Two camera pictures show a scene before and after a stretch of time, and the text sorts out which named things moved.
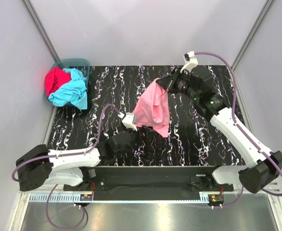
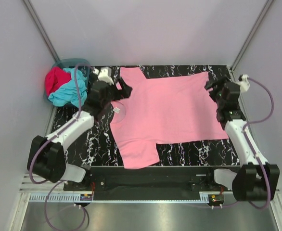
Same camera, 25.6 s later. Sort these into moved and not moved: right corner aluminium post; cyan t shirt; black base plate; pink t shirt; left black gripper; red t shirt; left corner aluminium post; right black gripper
Moved: left black gripper; right black gripper; pink t shirt
Not moved: right corner aluminium post; left corner aluminium post; black base plate; cyan t shirt; red t shirt
